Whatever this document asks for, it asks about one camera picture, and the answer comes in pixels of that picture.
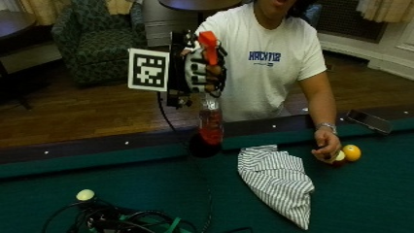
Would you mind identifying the dark wooden side table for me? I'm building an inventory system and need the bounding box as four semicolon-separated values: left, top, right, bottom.
0;10;40;111

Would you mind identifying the white cube of black markers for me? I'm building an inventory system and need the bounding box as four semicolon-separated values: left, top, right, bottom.
126;48;170;92

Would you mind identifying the black smartphone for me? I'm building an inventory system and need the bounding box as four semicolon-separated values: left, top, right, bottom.
344;109;394;136

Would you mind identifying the the person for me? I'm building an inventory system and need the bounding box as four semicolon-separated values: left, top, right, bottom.
194;0;339;123

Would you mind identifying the radiator cover grille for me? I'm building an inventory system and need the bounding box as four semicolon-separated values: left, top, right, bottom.
314;0;388;45

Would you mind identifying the pale white ball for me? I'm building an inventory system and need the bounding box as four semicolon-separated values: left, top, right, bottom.
74;188;96;202

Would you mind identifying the beige curtain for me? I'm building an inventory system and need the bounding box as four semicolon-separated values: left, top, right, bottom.
355;0;414;24
17;0;134;27

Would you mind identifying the green strap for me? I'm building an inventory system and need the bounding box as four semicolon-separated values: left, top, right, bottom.
162;216;183;233

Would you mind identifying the yellow billiard ball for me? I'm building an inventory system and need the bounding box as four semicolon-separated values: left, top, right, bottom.
342;144;362;163

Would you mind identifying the red and white billiard ball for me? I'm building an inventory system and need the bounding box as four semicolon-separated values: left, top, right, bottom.
330;150;347;167

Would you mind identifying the round dark table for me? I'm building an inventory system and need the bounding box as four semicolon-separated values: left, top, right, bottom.
157;0;243;24

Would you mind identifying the green patterned armchair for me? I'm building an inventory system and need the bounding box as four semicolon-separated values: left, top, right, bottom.
50;0;147;85

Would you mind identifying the silver wristwatch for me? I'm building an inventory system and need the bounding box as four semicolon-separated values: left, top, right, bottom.
315;121;339;135

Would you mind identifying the bundle of black cables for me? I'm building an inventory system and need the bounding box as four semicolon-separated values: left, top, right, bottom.
40;197;199;233

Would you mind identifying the striped grey white cloth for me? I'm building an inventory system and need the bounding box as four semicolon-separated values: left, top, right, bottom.
237;144;315;231

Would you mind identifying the spray bottle with orange trigger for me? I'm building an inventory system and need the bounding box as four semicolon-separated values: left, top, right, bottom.
189;30;225;148

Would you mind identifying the thin black glove cable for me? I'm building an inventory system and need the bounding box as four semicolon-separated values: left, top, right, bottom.
157;91;214;233

